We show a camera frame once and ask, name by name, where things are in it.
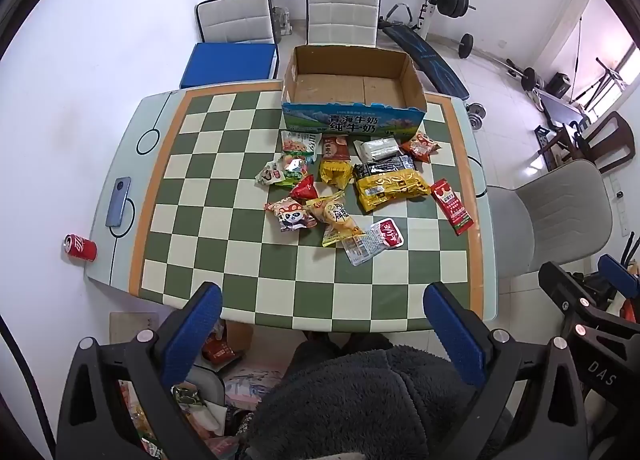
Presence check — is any brown red snack packet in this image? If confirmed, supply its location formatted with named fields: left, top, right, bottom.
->
left=320, top=135, right=351, bottom=161

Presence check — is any grey shell chair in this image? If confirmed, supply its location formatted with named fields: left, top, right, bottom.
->
left=486, top=159, right=614, bottom=287

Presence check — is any dark wooden chair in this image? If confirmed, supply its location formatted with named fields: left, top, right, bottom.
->
left=535, top=111, right=636, bottom=175

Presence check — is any clear packet with red label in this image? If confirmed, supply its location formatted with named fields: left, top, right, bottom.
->
left=342, top=219, right=405, bottom=267

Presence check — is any small yellow snack packet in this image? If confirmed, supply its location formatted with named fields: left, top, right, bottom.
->
left=320, top=160, right=357, bottom=189

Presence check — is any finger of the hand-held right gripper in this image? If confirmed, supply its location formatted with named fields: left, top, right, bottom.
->
left=538, top=261, right=640, bottom=341
left=597, top=254, right=640, bottom=299

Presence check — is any small chrome dumbbell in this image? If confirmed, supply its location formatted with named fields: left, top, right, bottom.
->
left=465, top=102, right=489, bottom=131

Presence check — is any person's grey fleece clothing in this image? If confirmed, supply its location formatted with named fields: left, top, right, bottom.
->
left=239, top=332, right=506, bottom=460

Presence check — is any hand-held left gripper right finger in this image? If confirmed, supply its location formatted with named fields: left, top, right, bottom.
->
left=424, top=282, right=591, bottom=460

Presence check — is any pink printed cloth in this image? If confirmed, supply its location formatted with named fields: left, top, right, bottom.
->
left=222, top=366, right=287, bottom=412

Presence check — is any black flat screen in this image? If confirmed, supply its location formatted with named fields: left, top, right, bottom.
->
left=537, top=90, right=589, bottom=129

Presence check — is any blue cushion stool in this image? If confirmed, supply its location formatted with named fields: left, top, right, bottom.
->
left=180, top=42, right=280, bottom=89

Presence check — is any small white red packet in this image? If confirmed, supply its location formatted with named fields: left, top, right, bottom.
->
left=256, top=162, right=283, bottom=187

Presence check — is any large yellow snack packet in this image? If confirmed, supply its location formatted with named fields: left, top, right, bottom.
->
left=354, top=171, right=432, bottom=213

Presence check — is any green candy ball packet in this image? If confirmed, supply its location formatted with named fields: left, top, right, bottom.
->
left=272, top=155, right=307, bottom=188

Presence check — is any red triangular snack packet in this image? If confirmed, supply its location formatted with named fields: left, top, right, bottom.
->
left=290, top=175, right=321, bottom=201

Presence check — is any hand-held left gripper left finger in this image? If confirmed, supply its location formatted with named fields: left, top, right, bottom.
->
left=56, top=282, right=223, bottom=460

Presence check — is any long red snack packet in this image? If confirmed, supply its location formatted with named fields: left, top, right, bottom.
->
left=430, top=179, right=475, bottom=237

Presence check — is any long dumbbell bar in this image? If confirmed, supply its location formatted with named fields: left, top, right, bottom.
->
left=457, top=33, right=539, bottom=91

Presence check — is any beige cardboard sheet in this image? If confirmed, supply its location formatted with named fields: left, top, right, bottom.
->
left=109, top=312, right=161, bottom=347

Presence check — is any red soda can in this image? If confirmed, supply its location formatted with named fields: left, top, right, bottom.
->
left=62, top=234, right=97, bottom=262

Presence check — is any black snack packet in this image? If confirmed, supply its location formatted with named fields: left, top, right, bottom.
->
left=352, top=155, right=417, bottom=181

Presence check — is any blue smartphone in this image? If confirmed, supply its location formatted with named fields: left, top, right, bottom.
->
left=105, top=177, right=132, bottom=229

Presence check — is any black speaker box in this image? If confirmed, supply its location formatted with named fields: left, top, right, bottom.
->
left=545, top=72, right=572, bottom=100

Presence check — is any black metal stand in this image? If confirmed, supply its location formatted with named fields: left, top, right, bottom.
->
left=594, top=56, right=629, bottom=106

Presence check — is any white chair with black frame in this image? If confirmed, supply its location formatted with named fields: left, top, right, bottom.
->
left=195, top=0, right=277, bottom=46

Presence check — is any white padded chair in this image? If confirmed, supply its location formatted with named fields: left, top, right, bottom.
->
left=305, top=0, right=383, bottom=48

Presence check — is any panda print snack packet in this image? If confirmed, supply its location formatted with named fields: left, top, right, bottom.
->
left=265, top=197, right=319, bottom=232

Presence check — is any cardboard box with blue print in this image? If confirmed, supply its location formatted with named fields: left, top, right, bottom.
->
left=281, top=44, right=427, bottom=133

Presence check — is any yellow bread packet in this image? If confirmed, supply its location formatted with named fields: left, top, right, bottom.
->
left=307, top=192, right=364, bottom=247

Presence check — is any white green snack packet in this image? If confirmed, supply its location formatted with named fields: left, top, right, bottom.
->
left=281, top=131, right=322, bottom=163

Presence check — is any dark blue sit-up bench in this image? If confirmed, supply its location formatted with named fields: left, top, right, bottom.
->
left=377, top=16, right=471, bottom=99

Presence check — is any orange red snack packet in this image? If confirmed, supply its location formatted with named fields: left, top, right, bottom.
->
left=400, top=132, right=443, bottom=164

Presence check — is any white silver snack packet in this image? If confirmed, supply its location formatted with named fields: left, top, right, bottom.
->
left=354, top=137, right=401, bottom=161

